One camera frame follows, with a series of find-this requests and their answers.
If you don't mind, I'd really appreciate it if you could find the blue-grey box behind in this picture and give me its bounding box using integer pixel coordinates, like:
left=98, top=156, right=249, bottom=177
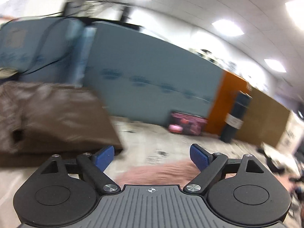
left=1, top=17, right=96, bottom=86

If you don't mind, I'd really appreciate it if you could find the brown leather jacket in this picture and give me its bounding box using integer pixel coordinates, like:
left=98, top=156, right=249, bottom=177
left=1, top=81, right=123, bottom=167

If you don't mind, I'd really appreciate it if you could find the orange board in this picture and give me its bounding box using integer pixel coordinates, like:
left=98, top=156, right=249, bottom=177
left=204, top=70, right=251, bottom=135

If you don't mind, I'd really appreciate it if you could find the grey printed bed sheet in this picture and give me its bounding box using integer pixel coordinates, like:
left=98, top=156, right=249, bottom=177
left=0, top=116, right=304, bottom=228

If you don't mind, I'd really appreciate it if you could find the dark teal vacuum bottle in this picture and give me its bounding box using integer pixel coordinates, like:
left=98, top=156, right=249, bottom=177
left=220, top=91, right=252, bottom=143

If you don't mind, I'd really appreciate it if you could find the blue-grey foam board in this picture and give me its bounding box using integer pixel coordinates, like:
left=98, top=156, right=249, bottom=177
left=83, top=22, right=224, bottom=126

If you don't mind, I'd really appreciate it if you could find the brown cardboard box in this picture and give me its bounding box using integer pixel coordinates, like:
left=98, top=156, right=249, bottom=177
left=235, top=88, right=291, bottom=148

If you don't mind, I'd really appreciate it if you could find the black cable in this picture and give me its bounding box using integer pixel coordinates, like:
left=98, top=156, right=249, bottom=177
left=18, top=0, right=143, bottom=75

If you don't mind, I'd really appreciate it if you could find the pink knitted sweater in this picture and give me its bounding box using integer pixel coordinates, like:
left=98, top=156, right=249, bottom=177
left=115, top=159, right=237, bottom=191

